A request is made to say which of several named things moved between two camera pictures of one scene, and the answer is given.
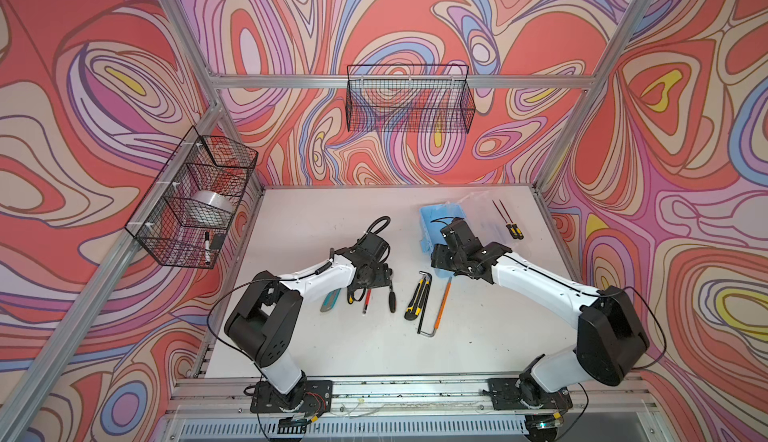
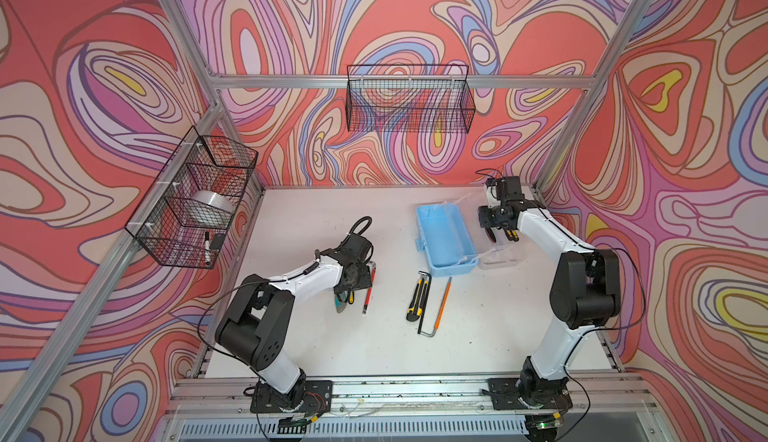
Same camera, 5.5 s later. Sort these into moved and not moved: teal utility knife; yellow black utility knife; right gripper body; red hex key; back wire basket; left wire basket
Moved: teal utility knife; right gripper body
Not moved: left wire basket; yellow black utility knife; back wire basket; red hex key
